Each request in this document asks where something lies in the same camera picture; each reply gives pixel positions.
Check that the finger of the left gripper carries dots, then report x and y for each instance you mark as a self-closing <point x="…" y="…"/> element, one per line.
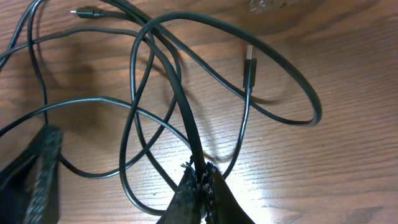
<point x="29" y="184"/>

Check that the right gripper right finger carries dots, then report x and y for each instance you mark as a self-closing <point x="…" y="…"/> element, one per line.
<point x="220" y="203"/>

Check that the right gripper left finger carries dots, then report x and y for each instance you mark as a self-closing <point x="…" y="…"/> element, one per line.
<point x="187" y="204"/>

